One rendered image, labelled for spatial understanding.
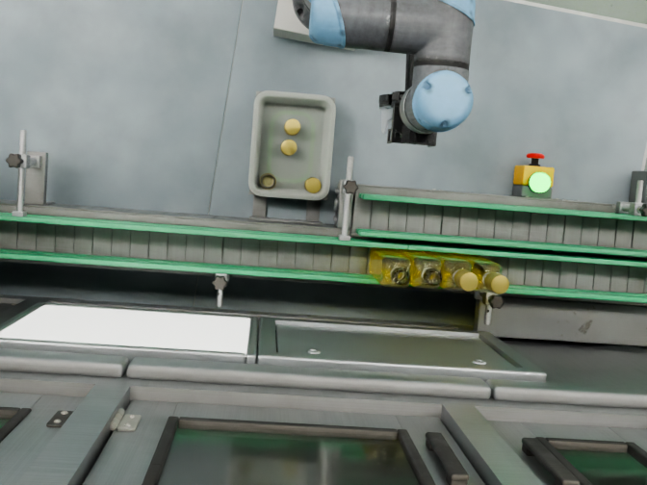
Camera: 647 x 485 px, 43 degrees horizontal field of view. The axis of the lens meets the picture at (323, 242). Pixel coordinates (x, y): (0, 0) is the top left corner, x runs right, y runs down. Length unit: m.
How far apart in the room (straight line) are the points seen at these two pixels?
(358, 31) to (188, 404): 0.57
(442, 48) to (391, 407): 0.51
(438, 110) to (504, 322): 0.82
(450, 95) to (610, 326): 0.94
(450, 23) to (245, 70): 0.82
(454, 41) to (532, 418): 0.56
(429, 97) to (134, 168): 0.94
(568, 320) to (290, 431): 0.90
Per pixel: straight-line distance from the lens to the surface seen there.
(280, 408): 1.19
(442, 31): 1.11
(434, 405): 1.22
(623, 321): 1.90
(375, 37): 1.10
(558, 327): 1.84
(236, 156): 1.83
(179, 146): 1.84
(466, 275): 1.47
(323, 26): 1.09
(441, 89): 1.08
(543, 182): 1.82
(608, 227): 1.86
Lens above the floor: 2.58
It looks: 84 degrees down
